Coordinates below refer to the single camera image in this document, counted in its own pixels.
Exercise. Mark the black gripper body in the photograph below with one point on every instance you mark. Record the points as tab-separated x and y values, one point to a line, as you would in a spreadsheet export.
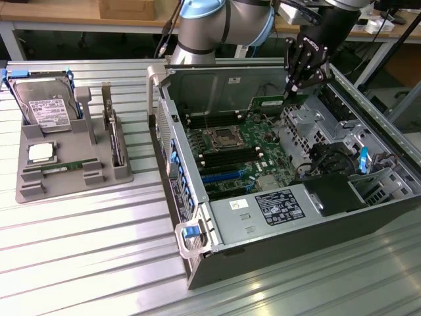
332	29

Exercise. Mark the green RAM stick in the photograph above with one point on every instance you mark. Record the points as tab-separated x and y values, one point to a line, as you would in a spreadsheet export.
269	103
62	167

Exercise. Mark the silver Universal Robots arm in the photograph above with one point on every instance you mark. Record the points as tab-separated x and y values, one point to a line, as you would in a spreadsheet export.
204	29

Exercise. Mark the black RAM slot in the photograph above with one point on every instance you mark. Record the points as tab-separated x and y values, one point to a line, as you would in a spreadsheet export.
215	122
228	153
232	160
212	116

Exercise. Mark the white tape roll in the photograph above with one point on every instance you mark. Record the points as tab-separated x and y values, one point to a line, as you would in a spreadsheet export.
372	26

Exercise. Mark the metal disk bay cage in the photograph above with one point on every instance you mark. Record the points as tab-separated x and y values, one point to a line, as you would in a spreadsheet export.
306	125

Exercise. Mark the black tripod pole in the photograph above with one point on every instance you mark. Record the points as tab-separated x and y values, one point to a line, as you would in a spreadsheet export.
394	42

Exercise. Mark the green motherboard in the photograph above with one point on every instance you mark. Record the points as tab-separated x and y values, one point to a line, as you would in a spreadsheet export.
260	141

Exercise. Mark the CPU socket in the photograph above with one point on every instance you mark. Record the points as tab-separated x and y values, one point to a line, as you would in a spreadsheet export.
226	137

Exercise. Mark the locking lever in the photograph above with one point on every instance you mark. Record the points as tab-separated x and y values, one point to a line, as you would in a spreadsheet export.
206	118

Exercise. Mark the silver chipset heatsink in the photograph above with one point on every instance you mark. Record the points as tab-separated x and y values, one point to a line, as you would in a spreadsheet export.
267	183

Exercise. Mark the blue expansion slot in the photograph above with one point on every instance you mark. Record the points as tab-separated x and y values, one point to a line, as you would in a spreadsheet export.
223	176

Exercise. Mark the black expansion slot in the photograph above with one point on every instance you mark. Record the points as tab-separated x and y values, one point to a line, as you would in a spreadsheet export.
227	192

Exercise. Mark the open black PC case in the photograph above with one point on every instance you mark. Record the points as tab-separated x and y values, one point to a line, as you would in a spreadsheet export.
296	240

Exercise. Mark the grey power supply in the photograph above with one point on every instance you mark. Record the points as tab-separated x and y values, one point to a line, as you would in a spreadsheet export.
243	227

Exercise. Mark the cardboard box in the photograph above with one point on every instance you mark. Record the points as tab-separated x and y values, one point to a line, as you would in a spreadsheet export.
125	9

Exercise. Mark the graphics card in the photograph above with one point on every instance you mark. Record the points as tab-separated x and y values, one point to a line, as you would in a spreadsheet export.
113	131

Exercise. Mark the blue case latch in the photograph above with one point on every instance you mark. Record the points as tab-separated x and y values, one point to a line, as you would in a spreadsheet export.
190	232

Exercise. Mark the wooden desk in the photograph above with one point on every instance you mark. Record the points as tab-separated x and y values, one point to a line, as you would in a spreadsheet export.
65	13

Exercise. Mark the grey parts rack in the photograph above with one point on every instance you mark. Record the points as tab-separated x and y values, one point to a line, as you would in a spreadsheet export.
72	145

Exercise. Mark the silver CPU chip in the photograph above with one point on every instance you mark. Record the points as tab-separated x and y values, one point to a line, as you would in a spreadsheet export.
41	154

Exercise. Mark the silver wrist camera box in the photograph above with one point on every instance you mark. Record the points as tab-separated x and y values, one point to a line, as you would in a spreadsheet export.
292	13

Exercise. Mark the hard disk with blue bracket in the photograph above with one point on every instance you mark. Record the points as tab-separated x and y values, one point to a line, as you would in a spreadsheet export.
42	105

